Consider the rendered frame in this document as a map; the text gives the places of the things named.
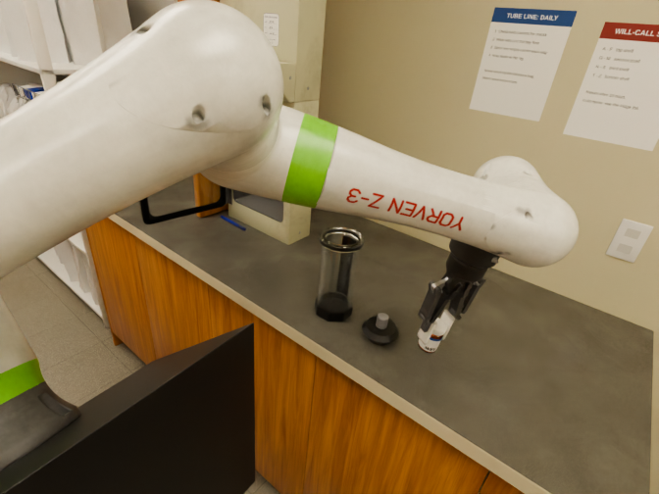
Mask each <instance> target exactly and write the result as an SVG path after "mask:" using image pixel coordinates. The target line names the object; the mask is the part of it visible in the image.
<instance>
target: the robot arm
mask: <svg viewBox="0 0 659 494"><path fill-rule="evenodd" d="M282 102H283V77H282V71H281V67H280V63H279V58H278V56H277V53H276V51H275V49H274V47H273V46H272V44H271V43H270V41H269V39H268V38H267V36H266V35H265V33H264V32H263V31H262V30H261V29H260V28H259V27H258V26H257V25H256V24H255V23H253V22H252V21H251V20H250V19H249V18H247V17H246V16H245V15H243V14H242V13H240V12H239V11H237V10H235V9H234V8H232V7H230V6H228V5H225V4H222V3H219V2H215V1H210V0H185V1H180V2H177V3H175V4H172V5H170V6H167V7H166V8H164V9H162V10H161V11H159V12H158V13H156V14H155V15H154V16H152V17H151V18H150V19H148V20H147V21H146V22H145V23H143V24H142V25H141V26H140V27H138V28H137V29H136V30H134V31H133V32H132V33H130V34H129V35H128V36H126V37H125V38H123V39H122V40H121V41H119V42H118V43H117V44H115V45H114V46H113V47H111V48H110V49H108V50H107V51H105V52H104V53H103V54H101V55H100V56H98V57H97V58H95V59H94V60H93V61H91V62H90V63H88V64H87V65H85V66H84V67H82V68H81V69H79V70H78V71H76V72H75V73H73V74H71V75H70V76H68V77H67V78H65V79H64V80H62V81H61V82H59V83H58V84H56V85H54V86H53V87H51V88H50V89H48V90H47V91H45V92H44V93H42V94H40V95H39V96H37V97H35V98H34V99H32V100H31V101H29V102H27V103H26V104H24V105H22V106H21V107H20V108H19V109H17V110H15V111H13V112H12V113H10V114H8V115H7V116H5V117H3V118H2V119H0V279H1V278H2V277H4V276H6V275H7V274H9V273H10V272H13V271H14V270H16V269H18V268H19V267H21V266H22V265H24V264H26V263H27V262H29V261H31V260H33V259H34V258H36V257H38V256H39V255H41V254H43V253H44V252H46V251H48V250H49V249H51V248H53V247H55V246H56V245H58V244H60V243H62V242H63V241H65V240H67V239H69V238H70V237H72V236H74V235H76V234H78V233H79V232H81V231H83V230H85V229H87V228H88V227H90V226H92V225H94V224H96V223H98V222H101V221H102V220H104V219H106V218H108V217H110V216H112V215H113V214H115V213H117V212H119V211H121V210H122V209H124V208H126V207H128V206H130V205H132V204H134V203H136V202H138V201H140V200H142V199H144V198H146V197H148V196H150V195H152V194H154V193H157V192H159V191H161V190H163V189H165V188H167V187H169V186H171V185H173V184H176V183H178V182H180V181H182V180H184V179H186V178H189V177H191V176H193V175H195V174H197V173H202V174H203V175H204V176H205V177H206V178H208V179H209V180H211V181H212V182H214V183H216V184H218V185H219V186H222V187H226V188H229V189H233V190H237V191H241V192H245V193H249V194H252V195H257V196H261V197H265V198H269V199H273V200H278V201H281V202H285V203H290V204H295V205H299V206H304V207H309V208H314V209H319V210H324V211H330V212H335V213H341V214H346V215H352V216H358V217H363V218H369V219H374V220H379V221H384V222H393V223H397V224H401V225H405V226H409V227H413V228H416V229H420V230H424V231H427V232H431V233H434V234H438V235H441V236H444V237H448V238H451V240H450V243H449V249H450V251H451V252H450V254H449V256H448V258H447V261H446V273H445V274H444V276H443V277H442V278H441V280H440V281H438V282H434V281H433V280H432V281H430V283H429V290H428V293H427V295H426V297H425V300H424V302H423V304H422V307H421V309H420V311H419V313H418V315H419V316H420V317H421V319H422V320H423V322H422V324H421V328H420V330H419V332H418V334H417V336H418V337H419V338H420V340H421V341H422V342H423V344H424V345H427V343H428V341H429V339H430V337H431V335H432V333H433V331H434V329H435V327H436V325H437V322H436V321H435V320H436V319H437V318H438V316H439V315H440V313H441V312H442V310H443V309H444V307H445V306H446V305H447V303H448V302H449V300H451V301H450V304H449V308H448V310H449V312H448V310H444V312H443V314H442V316H441V319H442V320H443V321H444V322H445V323H446V325H447V329H446V331H445V333H444V335H443V337H442V339H441V340H444V339H445V337H446V335H447V333H448V331H449V329H450V327H451V325H452V323H453V322H454V321H455V319H457V320H460V319H461V318H462V317H461V316H460V314H461V313H462V314H466V312H467V311H468V309H469V307H470V305H471V304H472V302H473V300H474V298H475V297H476V295H477V293H478V291H479V290H480V288H481V287H482V285H483V284H484V283H485V279H484V278H483V277H484V275H485V273H486V271H487V269H488V268H491V267H494V266H495V265H496V264H498V260H499V258H500V257H501V258H503V259H506V260H508V261H510V262H513V263H515V264H517V265H520V266H523V267H529V268H541V267H546V266H550V265H552V264H555V263H557V262H559V261H560V260H562V259H563V258H565V257H566V256H567V255H568V254H569V253H570V252H571V250H572V249H573V248H574V246H575V244H576V242H577V239H578V235H579V223H578V219H577V216H576V214H575V212H574V210H573V209H572V208H571V206H570V205H569V204H568V203H567V202H566V201H564V200H563V199H562V198H560V197H559V196H558V195H556V194H555V193H554V192H553V191H551V190H550V189H549V188H548V187H547V186H546V184H545V183H544V181H543V180H542V179H541V177H540V176H539V174H538V172H537V171H536V169H535V168H534V167H533V166H532V165H531V164H530V163H529V162H527V161H526V160H524V159H522V158H519V157H514V156H501V157H497V158H494V159H491V160H489V161H487V162H486V163H484V164H483V165H482V166H481V167H480V168H479V169H478V170H477V171H476V173H475V174H474V176H469V175H466V174H462V173H456V172H454V171H451V170H448V169H445V168H441V167H438V166H436V165H433V164H430V163H427V162H424V161H421V160H419V159H416V158H413V157H411V156H408V155H405V154H403V153H400V152H398V151H395V150H393V149H391V148H388V147H386V146H383V145H381V144H379V143H377V142H375V141H373V140H371V139H368V138H366V137H364V136H362V135H359V134H357V133H355V132H352V131H350V130H347V129H345V128H343V127H340V126H338V125H335V124H333V123H329V122H326V121H324V120H321V119H319V118H316V117H313V116H311V115H308V114H305V113H303V112H300V111H297V110H294V109H292V108H289V107H286V106H283V105H282ZM463 305H464V307H463ZM79 417H80V412H79V410H78V408H77V406H75V405H73V404H71V403H69V402H67V401H65V400H63V399H62V398H60V397H59V396H58V395H57V394H56V393H54V392H53V391H52V389H51V388H50V387H49V386H48V384H47V383H46V381H45V380H44V378H43V376H42V373H41V370H40V365H39V362H38V359H37V358H36V356H35V354H34V352H33V351H32V349H31V347H30V346H29V344H28V342H27V341H26V339H25V336H24V335H23V333H22V331H21V330H20V328H19V326H18V324H17V323H16V321H15V319H14V317H13V316H12V314H11V312H10V311H9V309H8V307H7V306H6V304H5V302H4V301H3V299H2V297H1V295H0V471H1V470H3V469H5V468H6V467H8V466H9V465H11V464H13V463H14V462H16V461H17V460H19V459H20V458H22V457H24V456H25V455H27V454H28V453H30V452H31V451H33V450H34V449H36V448H37V447H39V446H40V445H42V444H43V443H45V442H46V441H48V440H49V439H51V438H52V437H53V436H55V435H56V434H58V433H59V432H60V431H62V430H63V429H65V428H66V427H67V426H69V425H70V424H71V423H73V422H74V421H75V420H76V419H78V418H79Z"/></svg>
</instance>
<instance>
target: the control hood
mask: <svg viewBox="0 0 659 494"><path fill-rule="evenodd" d="M279 63H280V67H281V71H282V77H283V102H287V103H291V102H293V101H294V87H295V64H291V63H286V62H279Z"/></svg>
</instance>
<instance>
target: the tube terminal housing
mask: <svg viewBox="0 0 659 494"><path fill-rule="evenodd" d="M220 3H222V4H225V5H228V6H230V7H232V8H234V9H235V10H237V11H239V12H240V13H242V14H243V15H245V16H246V17H247V18H249V19H250V20H251V21H252V22H253V23H255V24H256V25H257V26H258V27H259V28H260V29H261V30H262V31H263V13H275V14H279V47H275V46H273V47H274V49H275V51H276V53H277V56H278V58H279V61H280V62H286V63H291V64H295V87H294V101H293V102H291V103H287V102H282V105H283V106H286V107H289V108H292V109H294V110H297V111H300V112H303V113H305V114H308V115H311V116H313V117H316V118H317V117H318V112H319V98H320V84H321V70H322V58H323V44H324V30H325V16H326V3H327V0H220ZM231 193H232V204H228V215H229V216H230V217H233V218H235V219H237V220H239V221H241V222H244V223H246V224H248V225H250V226H252V227H254V228H256V229H258V230H260V231H262V232H264V233H266V234H268V235H270V236H272V237H273V238H275V239H277V240H279V241H281V242H283V243H285V244H287V245H289V244H292V243H294V242H296V241H298V240H300V239H302V238H304V237H306V236H308V235H309V234H310V220H311V208H309V207H304V206H299V205H295V204H290V203H285V202H283V221H282V222H277V221H275V220H273V219H271V218H269V217H266V216H264V215H262V214H260V213H258V212H256V211H253V210H251V209H249V208H247V207H245V206H243V205H240V204H238V203H236V202H235V201H234V199H233V191H232V190H231Z"/></svg>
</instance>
